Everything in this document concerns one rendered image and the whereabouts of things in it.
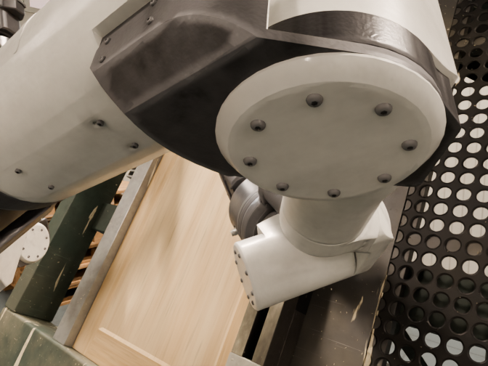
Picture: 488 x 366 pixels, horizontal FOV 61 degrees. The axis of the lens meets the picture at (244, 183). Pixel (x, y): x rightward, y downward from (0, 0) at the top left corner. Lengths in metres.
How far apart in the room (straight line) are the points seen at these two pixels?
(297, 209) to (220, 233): 0.54
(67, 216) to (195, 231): 0.45
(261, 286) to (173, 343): 0.46
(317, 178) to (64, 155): 0.12
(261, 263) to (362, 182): 0.21
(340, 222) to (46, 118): 0.18
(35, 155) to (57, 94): 0.04
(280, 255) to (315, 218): 0.10
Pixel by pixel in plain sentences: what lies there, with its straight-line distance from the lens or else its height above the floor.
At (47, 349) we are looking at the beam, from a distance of 1.03.
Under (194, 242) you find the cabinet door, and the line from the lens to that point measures 0.85.
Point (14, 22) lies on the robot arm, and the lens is 0.96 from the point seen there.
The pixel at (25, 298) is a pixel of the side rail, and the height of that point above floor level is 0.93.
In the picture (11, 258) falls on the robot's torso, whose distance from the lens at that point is 0.51.
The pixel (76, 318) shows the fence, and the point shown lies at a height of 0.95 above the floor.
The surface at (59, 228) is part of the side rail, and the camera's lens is 1.20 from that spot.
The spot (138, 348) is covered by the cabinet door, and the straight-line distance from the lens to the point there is 0.87.
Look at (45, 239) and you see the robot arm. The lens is 0.91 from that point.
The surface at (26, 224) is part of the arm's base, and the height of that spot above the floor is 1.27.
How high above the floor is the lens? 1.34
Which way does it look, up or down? 7 degrees down
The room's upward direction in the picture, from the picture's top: straight up
